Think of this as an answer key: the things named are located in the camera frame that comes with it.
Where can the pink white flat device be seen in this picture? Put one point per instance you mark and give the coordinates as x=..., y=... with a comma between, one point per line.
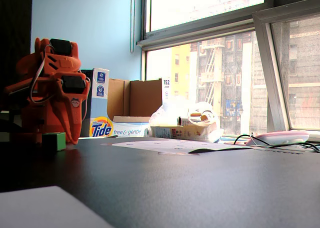
x=282, y=136

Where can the printed food carton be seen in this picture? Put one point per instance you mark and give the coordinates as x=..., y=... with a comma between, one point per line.
x=185, y=133

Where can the Tide detergent cardboard box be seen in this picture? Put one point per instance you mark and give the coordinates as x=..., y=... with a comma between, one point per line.
x=101, y=130

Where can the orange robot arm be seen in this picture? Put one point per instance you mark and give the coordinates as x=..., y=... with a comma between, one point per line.
x=30, y=68

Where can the tilted open window sash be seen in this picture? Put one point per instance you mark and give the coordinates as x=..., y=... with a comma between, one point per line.
x=270, y=75

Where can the pink tape piece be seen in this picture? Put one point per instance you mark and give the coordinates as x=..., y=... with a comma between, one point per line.
x=107, y=144

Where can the orange gripper black servo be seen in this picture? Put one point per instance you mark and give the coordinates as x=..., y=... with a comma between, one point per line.
x=65, y=96

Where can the black rectangular box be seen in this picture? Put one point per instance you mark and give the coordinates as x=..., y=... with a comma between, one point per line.
x=88, y=73

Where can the white numbered grid sheet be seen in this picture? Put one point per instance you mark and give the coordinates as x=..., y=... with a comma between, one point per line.
x=162, y=145

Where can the dark tall panel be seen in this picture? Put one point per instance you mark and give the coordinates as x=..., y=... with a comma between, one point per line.
x=15, y=25

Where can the grey window frame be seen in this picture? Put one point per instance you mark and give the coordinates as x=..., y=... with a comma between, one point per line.
x=200, y=25

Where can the blank white paper sheet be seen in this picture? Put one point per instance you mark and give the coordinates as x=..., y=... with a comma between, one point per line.
x=37, y=208

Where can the green cube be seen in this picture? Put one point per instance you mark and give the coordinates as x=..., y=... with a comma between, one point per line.
x=60, y=141

